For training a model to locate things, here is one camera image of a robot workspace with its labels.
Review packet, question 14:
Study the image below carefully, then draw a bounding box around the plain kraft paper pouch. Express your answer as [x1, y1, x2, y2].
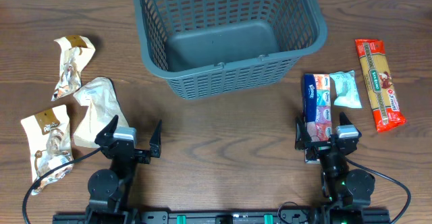
[73, 77, 129, 148]

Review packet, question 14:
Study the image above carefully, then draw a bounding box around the mint green wipes packet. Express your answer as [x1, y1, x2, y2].
[329, 70, 362, 109]

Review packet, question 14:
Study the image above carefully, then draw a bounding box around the San Remo spaghetti packet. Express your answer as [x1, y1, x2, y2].
[355, 39, 406, 132]

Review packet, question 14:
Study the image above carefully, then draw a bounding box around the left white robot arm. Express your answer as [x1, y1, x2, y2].
[85, 115, 162, 224]

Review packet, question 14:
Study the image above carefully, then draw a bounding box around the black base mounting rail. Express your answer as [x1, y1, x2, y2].
[52, 207, 391, 224]

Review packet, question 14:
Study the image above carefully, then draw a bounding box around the grey plastic lattice basket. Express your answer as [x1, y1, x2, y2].
[133, 0, 327, 99]

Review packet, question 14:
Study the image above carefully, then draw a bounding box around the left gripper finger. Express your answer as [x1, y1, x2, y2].
[95, 115, 119, 142]
[149, 120, 162, 158]

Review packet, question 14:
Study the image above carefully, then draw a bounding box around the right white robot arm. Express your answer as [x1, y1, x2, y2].
[294, 113, 375, 223]

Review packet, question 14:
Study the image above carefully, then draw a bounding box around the crumpled beige snack pouch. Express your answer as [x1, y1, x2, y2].
[51, 35, 96, 101]

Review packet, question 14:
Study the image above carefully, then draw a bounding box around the beige Pantree snack pouch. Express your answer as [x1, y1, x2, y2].
[21, 105, 74, 196]

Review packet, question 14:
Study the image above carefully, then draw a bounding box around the Kleenex tissue multipack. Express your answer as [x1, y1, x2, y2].
[302, 73, 333, 165]

